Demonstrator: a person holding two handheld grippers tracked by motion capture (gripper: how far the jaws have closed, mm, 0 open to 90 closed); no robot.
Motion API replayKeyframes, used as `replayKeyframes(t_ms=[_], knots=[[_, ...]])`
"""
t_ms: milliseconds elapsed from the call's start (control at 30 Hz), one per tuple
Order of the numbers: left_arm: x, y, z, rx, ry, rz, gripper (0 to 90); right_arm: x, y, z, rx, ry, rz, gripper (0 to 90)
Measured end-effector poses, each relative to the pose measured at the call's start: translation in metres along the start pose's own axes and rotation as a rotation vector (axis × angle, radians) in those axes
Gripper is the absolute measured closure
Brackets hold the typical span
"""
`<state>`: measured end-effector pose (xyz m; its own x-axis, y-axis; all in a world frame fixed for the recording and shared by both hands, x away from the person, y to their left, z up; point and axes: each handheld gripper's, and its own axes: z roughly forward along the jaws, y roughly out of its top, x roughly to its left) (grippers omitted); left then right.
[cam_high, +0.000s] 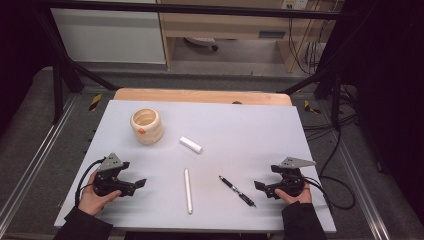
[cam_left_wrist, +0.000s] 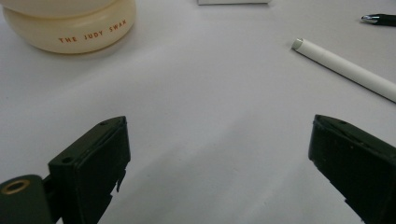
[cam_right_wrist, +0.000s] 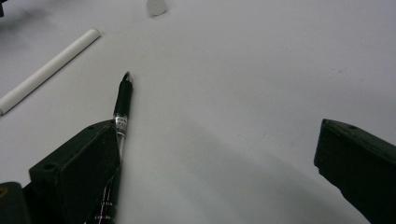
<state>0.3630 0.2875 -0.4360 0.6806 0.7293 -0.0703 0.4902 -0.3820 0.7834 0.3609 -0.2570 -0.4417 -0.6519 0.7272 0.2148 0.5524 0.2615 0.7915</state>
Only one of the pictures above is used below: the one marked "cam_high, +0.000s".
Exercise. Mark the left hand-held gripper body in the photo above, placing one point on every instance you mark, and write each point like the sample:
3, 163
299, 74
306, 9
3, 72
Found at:
106, 182

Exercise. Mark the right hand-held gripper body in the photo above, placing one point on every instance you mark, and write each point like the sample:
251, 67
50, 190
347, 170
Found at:
291, 181

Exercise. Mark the black pen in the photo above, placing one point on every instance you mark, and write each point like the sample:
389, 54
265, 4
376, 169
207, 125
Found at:
237, 191

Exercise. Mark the white pen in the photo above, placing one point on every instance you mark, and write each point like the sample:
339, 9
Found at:
188, 191

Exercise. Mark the cream ribbed pen holder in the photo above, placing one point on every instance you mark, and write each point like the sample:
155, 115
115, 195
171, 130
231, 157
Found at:
147, 128

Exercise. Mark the person's right hand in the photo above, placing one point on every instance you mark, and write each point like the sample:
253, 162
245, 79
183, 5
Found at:
300, 199

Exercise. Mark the person's left hand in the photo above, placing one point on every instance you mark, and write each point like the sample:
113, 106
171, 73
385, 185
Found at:
95, 201

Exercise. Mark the white table mat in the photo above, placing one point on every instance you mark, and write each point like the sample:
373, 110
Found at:
233, 140

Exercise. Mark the white eraser block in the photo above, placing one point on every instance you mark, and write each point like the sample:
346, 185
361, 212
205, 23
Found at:
190, 144

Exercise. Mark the yellow black tape marker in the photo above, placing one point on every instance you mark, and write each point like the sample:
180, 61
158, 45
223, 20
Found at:
95, 102

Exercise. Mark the black metal stand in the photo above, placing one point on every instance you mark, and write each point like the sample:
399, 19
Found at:
60, 76
335, 96

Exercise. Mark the black curtain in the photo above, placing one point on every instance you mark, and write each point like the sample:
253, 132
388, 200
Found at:
390, 83
20, 60

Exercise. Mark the white panel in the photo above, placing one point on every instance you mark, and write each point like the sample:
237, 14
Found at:
110, 36

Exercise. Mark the white chair base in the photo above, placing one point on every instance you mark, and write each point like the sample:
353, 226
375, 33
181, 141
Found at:
201, 41

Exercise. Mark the light wooden cabinet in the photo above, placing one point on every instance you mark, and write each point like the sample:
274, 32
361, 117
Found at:
226, 28

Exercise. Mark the white power strip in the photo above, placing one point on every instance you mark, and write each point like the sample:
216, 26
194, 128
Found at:
295, 4

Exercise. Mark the aluminium rail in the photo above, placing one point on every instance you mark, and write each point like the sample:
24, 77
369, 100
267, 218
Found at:
361, 190
36, 156

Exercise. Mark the black horizontal frame bar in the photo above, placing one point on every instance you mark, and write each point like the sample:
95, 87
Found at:
200, 10

